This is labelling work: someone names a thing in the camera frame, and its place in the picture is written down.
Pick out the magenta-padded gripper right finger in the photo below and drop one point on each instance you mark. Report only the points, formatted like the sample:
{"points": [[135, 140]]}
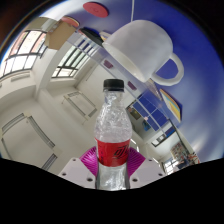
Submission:
{"points": [[148, 170]]}

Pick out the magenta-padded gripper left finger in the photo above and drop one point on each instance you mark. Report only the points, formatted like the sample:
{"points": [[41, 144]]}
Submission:
{"points": [[75, 170]]}

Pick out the clear red-label drink bottle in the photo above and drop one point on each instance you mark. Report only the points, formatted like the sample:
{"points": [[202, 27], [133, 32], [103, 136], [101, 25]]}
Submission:
{"points": [[112, 140]]}

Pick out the person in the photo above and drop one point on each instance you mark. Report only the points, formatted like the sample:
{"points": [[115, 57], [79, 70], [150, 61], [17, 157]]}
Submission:
{"points": [[193, 158]]}

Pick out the folded blue tennis table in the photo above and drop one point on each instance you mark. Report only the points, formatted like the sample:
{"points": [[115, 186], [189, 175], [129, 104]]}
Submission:
{"points": [[150, 111]]}

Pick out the brown armchair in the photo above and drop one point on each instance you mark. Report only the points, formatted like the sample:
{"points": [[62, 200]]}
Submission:
{"points": [[108, 63], [132, 85]]}

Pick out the white mug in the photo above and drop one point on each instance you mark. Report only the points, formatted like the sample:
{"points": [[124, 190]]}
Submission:
{"points": [[140, 46]]}

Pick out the black table tennis paddle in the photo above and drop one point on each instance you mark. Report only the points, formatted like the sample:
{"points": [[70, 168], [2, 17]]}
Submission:
{"points": [[91, 35]]}

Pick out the flat round red coaster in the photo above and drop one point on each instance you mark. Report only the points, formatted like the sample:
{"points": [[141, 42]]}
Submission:
{"points": [[96, 9]]}

